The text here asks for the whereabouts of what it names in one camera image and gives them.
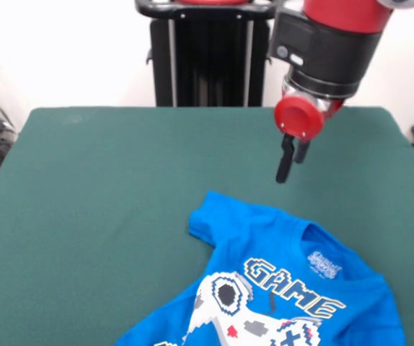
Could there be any dark green table cloth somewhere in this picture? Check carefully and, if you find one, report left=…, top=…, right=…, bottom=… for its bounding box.
left=0, top=106, right=414, bottom=346

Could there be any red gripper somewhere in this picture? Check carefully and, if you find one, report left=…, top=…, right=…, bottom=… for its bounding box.
left=273, top=95, right=347, bottom=185

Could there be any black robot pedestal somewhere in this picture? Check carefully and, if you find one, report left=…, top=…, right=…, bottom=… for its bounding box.
left=133, top=0, right=288, bottom=107

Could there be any blue game-controller print t-shirt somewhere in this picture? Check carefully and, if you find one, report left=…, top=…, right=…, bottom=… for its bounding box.
left=115, top=190, right=408, bottom=346

